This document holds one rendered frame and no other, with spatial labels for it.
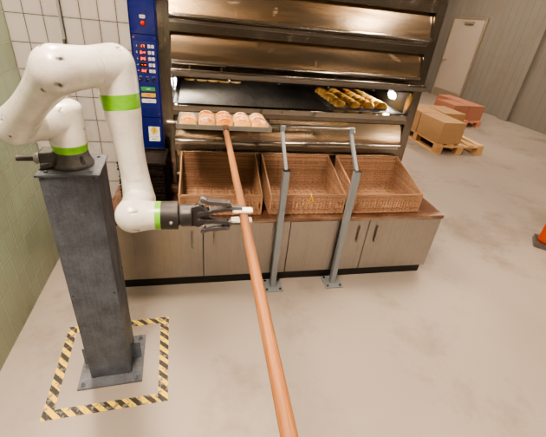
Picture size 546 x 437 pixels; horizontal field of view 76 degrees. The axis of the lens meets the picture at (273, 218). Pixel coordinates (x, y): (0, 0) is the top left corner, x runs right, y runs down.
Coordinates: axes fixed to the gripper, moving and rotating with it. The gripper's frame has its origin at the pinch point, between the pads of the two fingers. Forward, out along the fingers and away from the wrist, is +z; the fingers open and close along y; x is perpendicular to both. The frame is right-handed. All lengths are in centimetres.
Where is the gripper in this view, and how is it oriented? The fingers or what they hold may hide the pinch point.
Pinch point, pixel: (242, 214)
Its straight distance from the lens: 119.0
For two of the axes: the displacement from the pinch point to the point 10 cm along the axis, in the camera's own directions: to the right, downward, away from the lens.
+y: -1.0, 8.6, 5.0
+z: 9.8, -0.1, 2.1
